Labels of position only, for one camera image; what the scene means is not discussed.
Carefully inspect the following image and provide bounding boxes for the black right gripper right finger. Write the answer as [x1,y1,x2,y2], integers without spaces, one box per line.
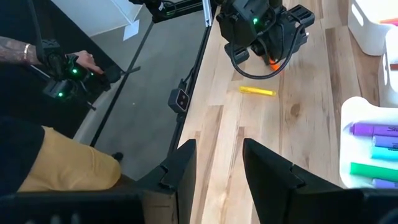
[242,138,398,224]

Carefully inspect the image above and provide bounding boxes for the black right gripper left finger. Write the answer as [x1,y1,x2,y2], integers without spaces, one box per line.
[0,139,197,224]

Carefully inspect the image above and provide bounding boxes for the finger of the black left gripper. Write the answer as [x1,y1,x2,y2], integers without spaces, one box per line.
[275,43,286,63]
[259,45,274,65]

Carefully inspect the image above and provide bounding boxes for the green highlighter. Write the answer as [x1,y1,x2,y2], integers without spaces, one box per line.
[349,161,398,183]

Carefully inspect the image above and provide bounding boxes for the orange cap fine marker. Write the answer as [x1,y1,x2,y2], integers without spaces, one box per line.
[379,17,398,27]

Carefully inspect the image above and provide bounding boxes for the purple highlighter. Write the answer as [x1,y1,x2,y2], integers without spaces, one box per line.
[371,177,398,190]
[350,122,398,138]
[371,134,398,149]

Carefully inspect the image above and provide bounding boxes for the teal highlighter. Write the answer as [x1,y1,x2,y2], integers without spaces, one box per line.
[369,146,398,161]

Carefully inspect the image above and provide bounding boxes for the yellow highlighter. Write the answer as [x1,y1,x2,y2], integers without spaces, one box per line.
[238,85,277,98]

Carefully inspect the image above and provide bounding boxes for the white plastic bin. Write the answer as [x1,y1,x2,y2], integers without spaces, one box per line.
[347,0,398,57]
[377,27,398,109]
[338,95,398,190]

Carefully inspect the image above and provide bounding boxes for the person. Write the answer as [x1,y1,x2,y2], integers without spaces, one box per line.
[0,35,123,200]

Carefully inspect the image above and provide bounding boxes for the person's hand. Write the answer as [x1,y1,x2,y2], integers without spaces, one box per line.
[75,50,106,76]

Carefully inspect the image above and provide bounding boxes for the white board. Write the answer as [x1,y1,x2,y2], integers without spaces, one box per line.
[50,0,144,38]

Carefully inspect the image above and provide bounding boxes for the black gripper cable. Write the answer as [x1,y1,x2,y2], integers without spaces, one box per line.
[229,24,301,80]

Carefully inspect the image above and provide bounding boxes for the black aluminium rig frame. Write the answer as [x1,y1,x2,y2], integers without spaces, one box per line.
[166,0,218,156]

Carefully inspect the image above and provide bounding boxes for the silver mount bar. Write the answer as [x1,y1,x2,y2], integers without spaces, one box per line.
[201,0,214,28]

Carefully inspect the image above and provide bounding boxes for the small black camera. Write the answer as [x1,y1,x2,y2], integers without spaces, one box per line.
[167,88,191,114]

